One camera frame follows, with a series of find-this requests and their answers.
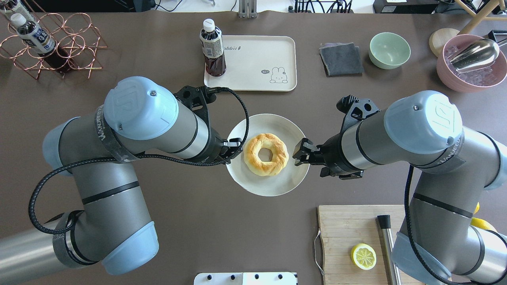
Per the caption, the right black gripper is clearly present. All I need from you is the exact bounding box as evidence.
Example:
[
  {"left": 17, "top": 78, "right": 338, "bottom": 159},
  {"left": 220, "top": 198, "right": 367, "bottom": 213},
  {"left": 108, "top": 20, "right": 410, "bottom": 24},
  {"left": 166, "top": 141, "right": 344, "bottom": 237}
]
[{"left": 293, "top": 135, "right": 363, "bottom": 180}]

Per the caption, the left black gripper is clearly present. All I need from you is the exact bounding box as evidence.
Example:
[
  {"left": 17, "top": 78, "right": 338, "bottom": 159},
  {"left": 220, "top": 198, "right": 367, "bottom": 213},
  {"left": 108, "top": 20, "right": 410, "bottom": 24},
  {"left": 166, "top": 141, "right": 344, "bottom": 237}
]
[{"left": 206, "top": 129, "right": 242, "bottom": 164}]

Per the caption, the glazed donut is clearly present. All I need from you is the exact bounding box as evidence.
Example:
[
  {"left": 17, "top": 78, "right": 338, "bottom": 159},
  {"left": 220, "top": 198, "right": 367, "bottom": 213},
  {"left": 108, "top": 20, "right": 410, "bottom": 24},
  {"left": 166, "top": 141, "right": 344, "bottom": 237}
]
[{"left": 243, "top": 133, "right": 289, "bottom": 176}]

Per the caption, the white round plate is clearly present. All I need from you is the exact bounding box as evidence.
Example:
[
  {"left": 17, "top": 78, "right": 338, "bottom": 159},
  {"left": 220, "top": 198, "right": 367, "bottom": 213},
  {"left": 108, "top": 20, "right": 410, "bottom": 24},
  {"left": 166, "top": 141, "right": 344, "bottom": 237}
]
[{"left": 227, "top": 114, "right": 309, "bottom": 196}]

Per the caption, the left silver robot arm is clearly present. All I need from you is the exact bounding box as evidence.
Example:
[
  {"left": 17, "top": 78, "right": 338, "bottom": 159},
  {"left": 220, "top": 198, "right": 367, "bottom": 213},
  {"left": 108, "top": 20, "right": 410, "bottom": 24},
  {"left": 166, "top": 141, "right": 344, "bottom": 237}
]
[{"left": 1, "top": 76, "right": 245, "bottom": 285}]

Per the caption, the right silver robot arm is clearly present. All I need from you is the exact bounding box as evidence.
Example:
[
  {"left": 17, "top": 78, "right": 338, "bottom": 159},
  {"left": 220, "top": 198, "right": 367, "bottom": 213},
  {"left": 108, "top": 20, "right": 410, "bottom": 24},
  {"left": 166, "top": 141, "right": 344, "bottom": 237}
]
[{"left": 293, "top": 90, "right": 506, "bottom": 285}]

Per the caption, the cream rabbit tray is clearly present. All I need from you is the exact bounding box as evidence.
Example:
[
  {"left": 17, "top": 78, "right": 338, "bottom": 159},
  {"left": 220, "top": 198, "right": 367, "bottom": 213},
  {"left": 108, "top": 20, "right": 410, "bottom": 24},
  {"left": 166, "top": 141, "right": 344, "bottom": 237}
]
[{"left": 204, "top": 35, "right": 297, "bottom": 92}]

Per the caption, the dark drink bottle on tray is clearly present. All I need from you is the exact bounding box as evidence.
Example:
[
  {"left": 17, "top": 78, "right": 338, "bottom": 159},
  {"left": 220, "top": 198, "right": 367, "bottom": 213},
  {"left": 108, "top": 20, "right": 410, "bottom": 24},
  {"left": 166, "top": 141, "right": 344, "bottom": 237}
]
[{"left": 199, "top": 18, "right": 227, "bottom": 76}]

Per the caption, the grey folded cloth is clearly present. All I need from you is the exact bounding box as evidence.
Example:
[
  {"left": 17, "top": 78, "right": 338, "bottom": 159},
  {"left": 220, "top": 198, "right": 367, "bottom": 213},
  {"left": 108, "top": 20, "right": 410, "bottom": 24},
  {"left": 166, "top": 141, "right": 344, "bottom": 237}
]
[{"left": 319, "top": 43, "right": 364, "bottom": 76}]

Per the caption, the steel muddler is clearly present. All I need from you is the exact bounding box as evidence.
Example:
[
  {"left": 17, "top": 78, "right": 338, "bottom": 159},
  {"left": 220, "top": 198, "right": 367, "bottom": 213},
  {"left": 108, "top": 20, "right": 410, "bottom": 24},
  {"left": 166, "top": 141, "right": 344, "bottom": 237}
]
[{"left": 377, "top": 215, "right": 402, "bottom": 285}]

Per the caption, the wooden cutting board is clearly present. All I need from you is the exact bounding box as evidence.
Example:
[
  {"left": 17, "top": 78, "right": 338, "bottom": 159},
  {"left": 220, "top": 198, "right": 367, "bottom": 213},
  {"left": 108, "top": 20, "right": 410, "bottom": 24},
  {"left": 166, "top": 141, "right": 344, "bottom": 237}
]
[{"left": 318, "top": 205, "right": 404, "bottom": 285}]

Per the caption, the half lemon slice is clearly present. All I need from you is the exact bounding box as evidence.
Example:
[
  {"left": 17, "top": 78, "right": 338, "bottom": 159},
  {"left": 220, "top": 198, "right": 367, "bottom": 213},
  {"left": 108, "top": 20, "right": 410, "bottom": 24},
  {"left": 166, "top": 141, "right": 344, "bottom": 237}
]
[{"left": 350, "top": 243, "right": 377, "bottom": 270}]

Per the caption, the mint green bowl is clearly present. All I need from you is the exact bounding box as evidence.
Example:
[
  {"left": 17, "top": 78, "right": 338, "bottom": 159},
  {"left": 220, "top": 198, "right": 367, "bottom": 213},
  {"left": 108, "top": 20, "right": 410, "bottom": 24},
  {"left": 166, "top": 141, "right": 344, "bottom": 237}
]
[{"left": 369, "top": 32, "right": 411, "bottom": 70}]

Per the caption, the wooden mug tree stand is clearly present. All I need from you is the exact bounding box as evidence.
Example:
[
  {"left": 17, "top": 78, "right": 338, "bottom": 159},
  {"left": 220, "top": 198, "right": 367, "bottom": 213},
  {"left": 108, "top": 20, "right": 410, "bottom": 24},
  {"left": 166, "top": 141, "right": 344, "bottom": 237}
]
[{"left": 429, "top": 0, "right": 506, "bottom": 57}]

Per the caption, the whole yellow lemon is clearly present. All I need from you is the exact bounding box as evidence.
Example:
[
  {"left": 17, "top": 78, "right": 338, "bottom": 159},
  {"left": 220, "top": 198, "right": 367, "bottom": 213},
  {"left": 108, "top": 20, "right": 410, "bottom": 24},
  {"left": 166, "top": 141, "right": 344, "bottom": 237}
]
[{"left": 471, "top": 218, "right": 497, "bottom": 232}]

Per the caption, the pink ice bowl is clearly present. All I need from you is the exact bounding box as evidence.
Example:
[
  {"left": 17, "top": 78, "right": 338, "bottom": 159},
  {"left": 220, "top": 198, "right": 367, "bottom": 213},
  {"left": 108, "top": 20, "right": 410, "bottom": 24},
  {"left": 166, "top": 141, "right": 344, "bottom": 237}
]
[{"left": 436, "top": 34, "right": 507, "bottom": 93}]

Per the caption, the steel ice scoop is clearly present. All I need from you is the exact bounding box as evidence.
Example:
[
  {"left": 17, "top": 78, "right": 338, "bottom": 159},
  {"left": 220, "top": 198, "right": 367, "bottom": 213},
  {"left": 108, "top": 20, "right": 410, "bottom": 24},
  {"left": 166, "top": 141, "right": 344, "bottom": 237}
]
[{"left": 449, "top": 38, "right": 500, "bottom": 74}]

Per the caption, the bottle in rack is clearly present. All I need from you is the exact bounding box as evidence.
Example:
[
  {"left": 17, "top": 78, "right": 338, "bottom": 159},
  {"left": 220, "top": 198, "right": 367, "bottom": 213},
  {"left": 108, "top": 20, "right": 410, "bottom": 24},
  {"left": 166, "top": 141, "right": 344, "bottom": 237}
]
[
  {"left": 10, "top": 13, "right": 72, "bottom": 74},
  {"left": 0, "top": 0, "right": 36, "bottom": 21}
]

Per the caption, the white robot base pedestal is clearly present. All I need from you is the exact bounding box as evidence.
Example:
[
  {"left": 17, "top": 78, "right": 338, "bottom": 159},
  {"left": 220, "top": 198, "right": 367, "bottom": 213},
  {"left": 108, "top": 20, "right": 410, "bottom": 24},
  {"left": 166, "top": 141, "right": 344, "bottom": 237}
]
[{"left": 194, "top": 272, "right": 298, "bottom": 285}]

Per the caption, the copper wire bottle rack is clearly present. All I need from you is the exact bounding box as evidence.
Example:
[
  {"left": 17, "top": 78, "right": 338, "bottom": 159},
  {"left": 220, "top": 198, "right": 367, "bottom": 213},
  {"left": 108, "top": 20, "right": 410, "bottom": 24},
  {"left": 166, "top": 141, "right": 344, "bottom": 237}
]
[{"left": 1, "top": 13, "right": 108, "bottom": 80}]

